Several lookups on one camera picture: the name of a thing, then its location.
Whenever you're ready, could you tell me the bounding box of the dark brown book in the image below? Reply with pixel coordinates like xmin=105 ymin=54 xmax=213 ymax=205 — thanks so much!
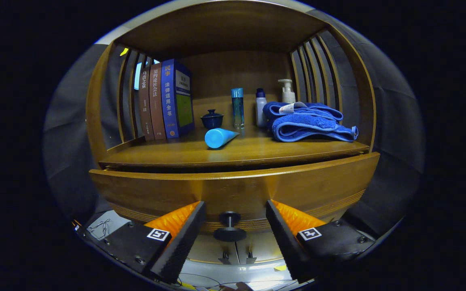
xmin=138 ymin=70 xmax=155 ymax=141

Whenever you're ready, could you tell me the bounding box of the dark blue lidded teacup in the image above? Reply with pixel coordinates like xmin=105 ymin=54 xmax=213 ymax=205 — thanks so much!
xmin=200 ymin=109 xmax=224 ymax=130

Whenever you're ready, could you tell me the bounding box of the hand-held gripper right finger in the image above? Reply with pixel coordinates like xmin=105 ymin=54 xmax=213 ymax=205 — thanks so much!
xmin=265 ymin=199 xmax=377 ymax=283

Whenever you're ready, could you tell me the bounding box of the wooden cabinet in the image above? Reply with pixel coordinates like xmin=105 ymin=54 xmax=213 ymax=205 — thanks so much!
xmin=85 ymin=0 xmax=381 ymax=266

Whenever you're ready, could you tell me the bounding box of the reddish brown book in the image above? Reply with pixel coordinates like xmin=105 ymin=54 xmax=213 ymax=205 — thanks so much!
xmin=149 ymin=64 xmax=167 ymax=141

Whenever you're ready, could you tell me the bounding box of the white pump bottle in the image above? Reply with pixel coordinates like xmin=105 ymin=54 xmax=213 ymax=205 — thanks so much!
xmin=278 ymin=79 xmax=296 ymax=104

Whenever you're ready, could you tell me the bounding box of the folded blue towel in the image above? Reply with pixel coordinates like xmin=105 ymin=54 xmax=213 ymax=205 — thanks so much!
xmin=263 ymin=101 xmax=359 ymax=143

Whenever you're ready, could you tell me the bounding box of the wooden drawer with black knob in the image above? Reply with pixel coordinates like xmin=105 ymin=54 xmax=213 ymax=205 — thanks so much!
xmin=89 ymin=152 xmax=380 ymax=243

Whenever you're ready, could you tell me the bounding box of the wooden countertop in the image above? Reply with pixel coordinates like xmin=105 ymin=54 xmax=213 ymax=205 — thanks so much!
xmin=99 ymin=124 xmax=370 ymax=169

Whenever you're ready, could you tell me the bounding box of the light blue cosmetic tube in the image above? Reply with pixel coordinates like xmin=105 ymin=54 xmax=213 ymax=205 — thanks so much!
xmin=205 ymin=128 xmax=240 ymax=149

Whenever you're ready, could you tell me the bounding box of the wooden cabinet door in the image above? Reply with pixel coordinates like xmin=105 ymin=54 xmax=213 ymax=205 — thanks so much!
xmin=236 ymin=242 xmax=289 ymax=266
xmin=188 ymin=242 xmax=238 ymax=265

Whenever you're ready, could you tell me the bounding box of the thick blue book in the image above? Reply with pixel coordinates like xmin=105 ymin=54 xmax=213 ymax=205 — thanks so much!
xmin=161 ymin=59 xmax=195 ymax=139

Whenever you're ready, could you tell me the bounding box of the tall teal glass bottle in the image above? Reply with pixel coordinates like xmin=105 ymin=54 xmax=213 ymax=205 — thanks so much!
xmin=231 ymin=88 xmax=245 ymax=129

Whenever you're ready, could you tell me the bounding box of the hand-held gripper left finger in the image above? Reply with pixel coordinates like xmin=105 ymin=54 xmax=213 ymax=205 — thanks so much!
xmin=75 ymin=201 xmax=207 ymax=285

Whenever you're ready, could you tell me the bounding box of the white bottle with blue cap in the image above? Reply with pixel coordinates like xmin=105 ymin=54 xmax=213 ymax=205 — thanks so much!
xmin=256 ymin=88 xmax=267 ymax=128

